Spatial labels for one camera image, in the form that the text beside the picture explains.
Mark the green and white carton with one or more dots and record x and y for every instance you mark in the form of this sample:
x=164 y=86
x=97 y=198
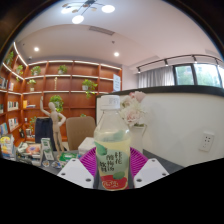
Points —
x=46 y=148

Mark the tan chair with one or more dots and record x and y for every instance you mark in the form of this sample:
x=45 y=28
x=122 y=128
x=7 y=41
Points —
x=80 y=130

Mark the clear drink bottle green label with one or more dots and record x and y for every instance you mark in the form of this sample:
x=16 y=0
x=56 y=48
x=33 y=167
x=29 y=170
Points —
x=111 y=146

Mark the ceiling air vent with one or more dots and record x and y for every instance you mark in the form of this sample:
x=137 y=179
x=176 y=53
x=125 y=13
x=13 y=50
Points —
x=101 y=30

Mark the wooden artist mannequin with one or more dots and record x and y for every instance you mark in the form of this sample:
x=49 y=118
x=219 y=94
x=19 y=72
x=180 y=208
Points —
x=55 y=123

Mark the grey curtain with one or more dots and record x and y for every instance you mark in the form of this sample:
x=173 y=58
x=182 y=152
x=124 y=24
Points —
x=155 y=77

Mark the white book stack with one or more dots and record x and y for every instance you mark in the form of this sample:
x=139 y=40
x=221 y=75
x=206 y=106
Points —
x=86 y=145

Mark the black track light rail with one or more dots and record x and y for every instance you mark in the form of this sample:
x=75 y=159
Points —
x=180 y=58

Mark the branched ceiling lamp round bulbs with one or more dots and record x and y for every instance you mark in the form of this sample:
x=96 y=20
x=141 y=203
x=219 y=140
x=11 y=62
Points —
x=86 y=8

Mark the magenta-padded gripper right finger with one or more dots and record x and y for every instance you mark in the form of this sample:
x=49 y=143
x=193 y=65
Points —
x=150 y=171

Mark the colourful book stack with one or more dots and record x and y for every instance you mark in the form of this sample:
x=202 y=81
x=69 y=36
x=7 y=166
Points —
x=6 y=145

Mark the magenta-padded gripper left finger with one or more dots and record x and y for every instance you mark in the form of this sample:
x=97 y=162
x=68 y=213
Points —
x=75 y=172

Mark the dark book stack orange cover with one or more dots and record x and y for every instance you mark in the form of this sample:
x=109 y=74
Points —
x=30 y=151

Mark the recessed ceiling light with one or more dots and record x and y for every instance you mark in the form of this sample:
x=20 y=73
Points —
x=36 y=49
x=116 y=54

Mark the brown wooden shelf unit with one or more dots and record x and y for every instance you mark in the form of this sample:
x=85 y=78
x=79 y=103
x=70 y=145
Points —
x=73 y=86

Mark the white wall socket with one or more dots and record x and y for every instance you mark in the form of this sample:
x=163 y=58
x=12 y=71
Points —
x=206 y=141

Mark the window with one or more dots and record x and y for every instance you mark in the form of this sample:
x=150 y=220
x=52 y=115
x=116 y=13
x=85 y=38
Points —
x=200 y=75

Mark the white vase with pale flowers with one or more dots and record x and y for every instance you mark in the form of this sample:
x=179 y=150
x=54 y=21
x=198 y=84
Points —
x=133 y=113

